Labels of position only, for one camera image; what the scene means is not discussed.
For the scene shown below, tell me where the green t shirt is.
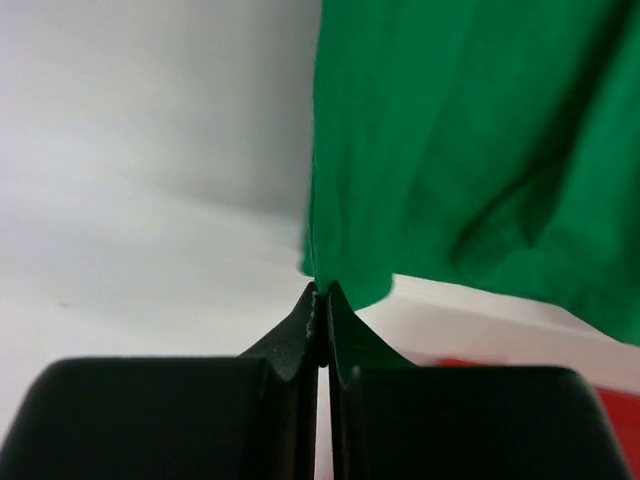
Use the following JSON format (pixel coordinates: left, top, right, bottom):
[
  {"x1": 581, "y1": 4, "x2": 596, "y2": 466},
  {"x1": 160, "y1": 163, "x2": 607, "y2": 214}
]
[{"x1": 300, "y1": 0, "x2": 639, "y2": 345}]

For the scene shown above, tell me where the red plastic bin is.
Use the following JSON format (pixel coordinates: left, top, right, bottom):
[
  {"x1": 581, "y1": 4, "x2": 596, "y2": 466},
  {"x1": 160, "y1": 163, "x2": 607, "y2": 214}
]
[{"x1": 314, "y1": 357, "x2": 640, "y2": 480}]

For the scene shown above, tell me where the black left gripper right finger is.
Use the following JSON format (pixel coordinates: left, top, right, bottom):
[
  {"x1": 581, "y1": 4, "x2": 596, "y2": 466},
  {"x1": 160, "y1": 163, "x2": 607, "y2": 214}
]
[{"x1": 324, "y1": 279, "x2": 632, "y2": 480}]

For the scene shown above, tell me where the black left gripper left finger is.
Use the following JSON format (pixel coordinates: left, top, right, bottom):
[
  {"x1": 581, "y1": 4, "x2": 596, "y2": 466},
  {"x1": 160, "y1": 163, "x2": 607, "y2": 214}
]
[{"x1": 1, "y1": 285, "x2": 320, "y2": 479}]

